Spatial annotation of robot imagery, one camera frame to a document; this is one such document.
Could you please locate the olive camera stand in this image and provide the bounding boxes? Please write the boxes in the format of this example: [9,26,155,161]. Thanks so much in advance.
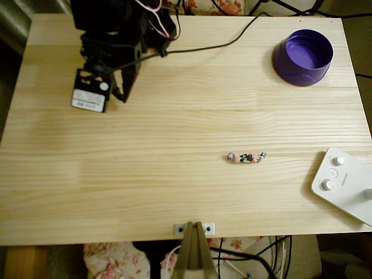
[171,221,219,279]

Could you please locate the colourful candy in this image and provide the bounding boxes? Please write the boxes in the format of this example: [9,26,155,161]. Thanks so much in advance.
[225,151,267,165]

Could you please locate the black camera cable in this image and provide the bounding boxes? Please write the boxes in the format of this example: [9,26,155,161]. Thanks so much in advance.
[116,12,273,70]

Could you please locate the thick black cable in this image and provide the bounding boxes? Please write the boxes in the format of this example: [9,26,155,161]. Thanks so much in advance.
[209,246,277,279]

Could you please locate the white lamp base with knobs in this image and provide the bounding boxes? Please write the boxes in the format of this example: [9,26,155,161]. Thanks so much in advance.
[310,146,372,228]

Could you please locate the floral cloth with cream ground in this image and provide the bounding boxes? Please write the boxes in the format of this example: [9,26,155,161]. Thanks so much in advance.
[83,235,274,279]
[161,0,245,17]

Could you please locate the wooden table leg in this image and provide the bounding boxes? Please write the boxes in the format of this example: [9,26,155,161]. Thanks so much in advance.
[5,245,49,279]

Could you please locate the thin black cable loop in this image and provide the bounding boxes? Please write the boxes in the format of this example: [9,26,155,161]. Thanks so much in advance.
[270,234,293,279]

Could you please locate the dark olive sofa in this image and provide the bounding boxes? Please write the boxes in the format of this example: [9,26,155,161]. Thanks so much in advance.
[0,0,72,56]

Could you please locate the purple plastic bowl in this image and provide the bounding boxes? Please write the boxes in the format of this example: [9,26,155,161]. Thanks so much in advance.
[272,28,334,87]

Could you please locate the white metal bracket plate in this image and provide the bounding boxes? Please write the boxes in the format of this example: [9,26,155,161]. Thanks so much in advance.
[173,222,216,235]

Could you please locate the black tripod legs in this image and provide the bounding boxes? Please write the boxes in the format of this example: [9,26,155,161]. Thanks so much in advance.
[249,0,325,16]

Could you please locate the white cable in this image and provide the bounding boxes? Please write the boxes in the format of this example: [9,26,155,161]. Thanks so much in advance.
[160,245,183,279]

